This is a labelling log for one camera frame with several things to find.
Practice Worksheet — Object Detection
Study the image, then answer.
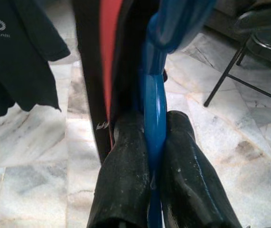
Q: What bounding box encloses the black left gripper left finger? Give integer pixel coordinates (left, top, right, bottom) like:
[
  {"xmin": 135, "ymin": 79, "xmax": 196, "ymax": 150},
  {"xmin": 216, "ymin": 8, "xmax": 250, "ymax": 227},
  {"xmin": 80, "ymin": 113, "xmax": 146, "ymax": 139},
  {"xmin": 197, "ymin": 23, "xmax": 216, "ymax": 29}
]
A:
[{"xmin": 86, "ymin": 112, "xmax": 150, "ymax": 228}]

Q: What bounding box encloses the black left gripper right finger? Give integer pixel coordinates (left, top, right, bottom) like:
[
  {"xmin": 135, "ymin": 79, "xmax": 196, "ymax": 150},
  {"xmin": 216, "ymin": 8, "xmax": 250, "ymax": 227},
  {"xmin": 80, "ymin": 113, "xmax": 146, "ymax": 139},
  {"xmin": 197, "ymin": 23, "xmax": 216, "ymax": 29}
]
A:
[{"xmin": 160, "ymin": 111, "xmax": 243, "ymax": 228}]

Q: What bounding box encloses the blue plastic hanger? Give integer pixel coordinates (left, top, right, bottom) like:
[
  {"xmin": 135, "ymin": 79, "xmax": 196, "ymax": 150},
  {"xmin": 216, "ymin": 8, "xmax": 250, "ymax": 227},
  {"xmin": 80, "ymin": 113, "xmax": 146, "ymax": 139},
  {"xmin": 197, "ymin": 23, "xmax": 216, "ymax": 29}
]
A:
[{"xmin": 131, "ymin": 0, "xmax": 215, "ymax": 228}]

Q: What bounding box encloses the black garment with red stripes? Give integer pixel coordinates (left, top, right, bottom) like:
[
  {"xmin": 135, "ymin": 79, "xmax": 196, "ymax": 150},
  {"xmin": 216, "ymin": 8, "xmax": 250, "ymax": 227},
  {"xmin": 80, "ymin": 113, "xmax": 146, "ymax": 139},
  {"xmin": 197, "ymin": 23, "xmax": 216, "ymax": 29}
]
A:
[{"xmin": 71, "ymin": 0, "xmax": 169, "ymax": 164}]

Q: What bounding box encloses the black t-shirt with logo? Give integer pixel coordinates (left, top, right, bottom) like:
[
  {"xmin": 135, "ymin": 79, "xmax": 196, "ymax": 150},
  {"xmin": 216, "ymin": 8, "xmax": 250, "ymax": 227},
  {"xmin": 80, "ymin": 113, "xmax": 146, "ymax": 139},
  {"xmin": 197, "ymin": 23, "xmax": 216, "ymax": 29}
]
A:
[{"xmin": 0, "ymin": 0, "xmax": 71, "ymax": 117}]

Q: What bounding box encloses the dark folding chair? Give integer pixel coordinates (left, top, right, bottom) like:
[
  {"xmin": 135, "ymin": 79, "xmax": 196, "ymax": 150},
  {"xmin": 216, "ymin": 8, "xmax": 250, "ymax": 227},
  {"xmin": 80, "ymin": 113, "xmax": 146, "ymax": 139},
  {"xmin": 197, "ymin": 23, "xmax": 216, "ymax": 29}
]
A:
[{"xmin": 204, "ymin": 9, "xmax": 271, "ymax": 107}]

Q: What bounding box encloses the grey-brown fabric sofa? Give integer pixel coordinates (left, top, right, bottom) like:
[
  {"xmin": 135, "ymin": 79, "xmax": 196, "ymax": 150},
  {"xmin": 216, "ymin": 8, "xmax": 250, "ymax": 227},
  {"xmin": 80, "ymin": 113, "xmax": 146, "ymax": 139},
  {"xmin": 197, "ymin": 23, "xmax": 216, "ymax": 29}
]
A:
[{"xmin": 205, "ymin": 0, "xmax": 271, "ymax": 33}]

